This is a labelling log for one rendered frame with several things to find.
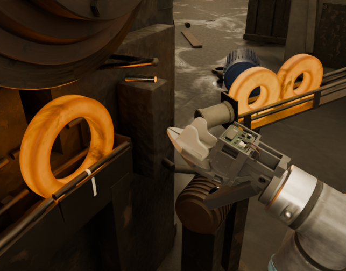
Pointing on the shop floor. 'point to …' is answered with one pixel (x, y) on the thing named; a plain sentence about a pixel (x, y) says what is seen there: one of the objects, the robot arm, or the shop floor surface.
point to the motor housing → (200, 227)
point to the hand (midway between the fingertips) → (172, 135)
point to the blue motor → (239, 68)
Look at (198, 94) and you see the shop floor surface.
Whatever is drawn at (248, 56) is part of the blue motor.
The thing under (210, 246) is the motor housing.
